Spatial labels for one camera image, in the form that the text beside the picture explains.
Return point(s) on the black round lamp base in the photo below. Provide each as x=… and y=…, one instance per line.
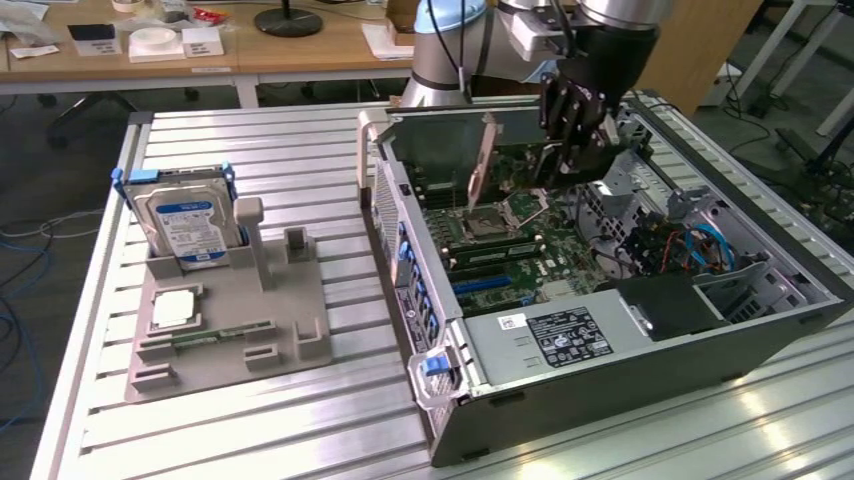
x=288, y=24

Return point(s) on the grey parts rack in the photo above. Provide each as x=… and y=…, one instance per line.
x=227, y=300

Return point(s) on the black drive bay box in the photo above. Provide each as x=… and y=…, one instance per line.
x=667, y=305

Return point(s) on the white paper stack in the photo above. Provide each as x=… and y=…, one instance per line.
x=387, y=42

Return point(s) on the brown cardboard box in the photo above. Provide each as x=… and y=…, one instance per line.
x=401, y=15

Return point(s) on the green motherboard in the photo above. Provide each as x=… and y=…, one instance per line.
x=534, y=270

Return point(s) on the wooden desk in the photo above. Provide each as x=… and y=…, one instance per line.
x=300, y=52

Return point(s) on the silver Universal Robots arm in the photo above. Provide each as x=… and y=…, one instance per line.
x=440, y=50

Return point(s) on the open black PC case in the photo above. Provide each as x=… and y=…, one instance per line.
x=600, y=410

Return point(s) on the metal socket cover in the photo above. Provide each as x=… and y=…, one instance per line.
x=530, y=202

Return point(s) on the GPU graphics card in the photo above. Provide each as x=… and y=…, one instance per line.
x=486, y=150

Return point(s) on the silver CPU chip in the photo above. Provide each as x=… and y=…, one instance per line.
x=173, y=307

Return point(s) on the blue case latch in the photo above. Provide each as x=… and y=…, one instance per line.
x=433, y=365

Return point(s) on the grey power supply unit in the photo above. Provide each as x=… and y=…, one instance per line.
x=494, y=345

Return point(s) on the metal disk bay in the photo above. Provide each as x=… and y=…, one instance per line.
x=747, y=295

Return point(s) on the green RAM stick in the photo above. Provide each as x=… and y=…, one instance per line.
x=200, y=337

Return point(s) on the clear plastic bag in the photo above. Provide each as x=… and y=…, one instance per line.
x=26, y=22

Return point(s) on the wooden cabinet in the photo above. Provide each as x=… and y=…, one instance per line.
x=707, y=50

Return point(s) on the plain white box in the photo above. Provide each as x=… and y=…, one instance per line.
x=203, y=42

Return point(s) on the white box with black top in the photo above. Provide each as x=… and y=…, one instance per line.
x=93, y=40

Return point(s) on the red packet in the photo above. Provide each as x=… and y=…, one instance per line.
x=208, y=15

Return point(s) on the CPU socket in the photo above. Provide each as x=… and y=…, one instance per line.
x=486, y=227

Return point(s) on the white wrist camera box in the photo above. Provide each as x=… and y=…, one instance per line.
x=534, y=32

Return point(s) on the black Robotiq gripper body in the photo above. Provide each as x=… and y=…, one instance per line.
x=614, y=60

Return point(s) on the white paper label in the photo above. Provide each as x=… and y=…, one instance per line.
x=33, y=51

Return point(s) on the white desk frame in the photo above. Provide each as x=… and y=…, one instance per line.
x=774, y=45

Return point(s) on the hard disk in blue caddy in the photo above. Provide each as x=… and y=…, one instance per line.
x=187, y=225

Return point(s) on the blue expansion slot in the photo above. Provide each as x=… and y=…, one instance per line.
x=482, y=286

